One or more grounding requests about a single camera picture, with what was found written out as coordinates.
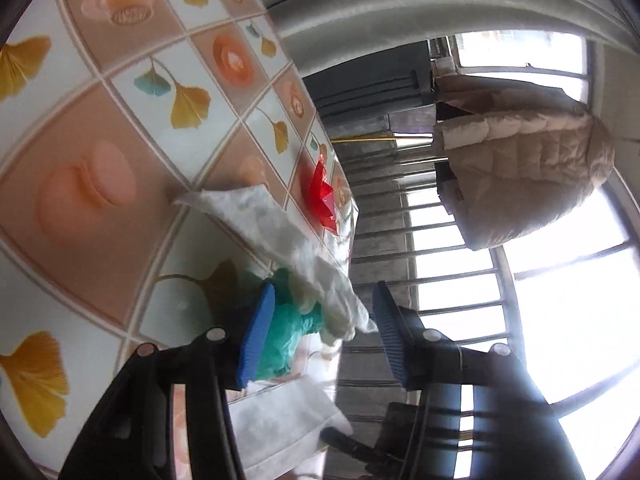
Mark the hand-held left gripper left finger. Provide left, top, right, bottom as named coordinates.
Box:
left=59, top=281, right=277, bottom=480

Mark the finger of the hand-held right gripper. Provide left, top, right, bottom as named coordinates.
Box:
left=320, top=426, right=398, bottom=468

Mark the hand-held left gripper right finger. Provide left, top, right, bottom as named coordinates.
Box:
left=372, top=280, right=586, bottom=480

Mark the green plastic wrapper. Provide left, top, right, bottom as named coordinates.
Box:
left=240, top=267, right=327, bottom=382

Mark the white tissue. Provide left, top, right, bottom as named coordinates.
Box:
left=172, top=185, right=379, bottom=347

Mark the white paper napkin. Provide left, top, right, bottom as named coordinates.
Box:
left=227, top=377, right=354, bottom=479

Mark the metal balcony railing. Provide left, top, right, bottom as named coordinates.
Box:
left=340, top=35, right=640, bottom=480

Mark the red plastic wrapper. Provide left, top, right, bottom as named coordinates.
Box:
left=306, top=157, right=344, bottom=236

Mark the black garment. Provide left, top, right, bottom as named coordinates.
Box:
left=434, top=100, right=472, bottom=222

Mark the beige puffer jacket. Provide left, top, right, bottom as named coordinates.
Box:
left=431, top=75, right=617, bottom=252

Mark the dark ribbed panel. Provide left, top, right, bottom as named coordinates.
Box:
left=302, top=42, right=437, bottom=122

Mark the leaf printed tablecloth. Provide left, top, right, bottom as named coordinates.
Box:
left=0, top=0, right=363, bottom=480

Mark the grey pipe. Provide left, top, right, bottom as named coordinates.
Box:
left=267, top=0, right=640, bottom=57

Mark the yellow hose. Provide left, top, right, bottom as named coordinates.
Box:
left=330, top=132, right=437, bottom=144

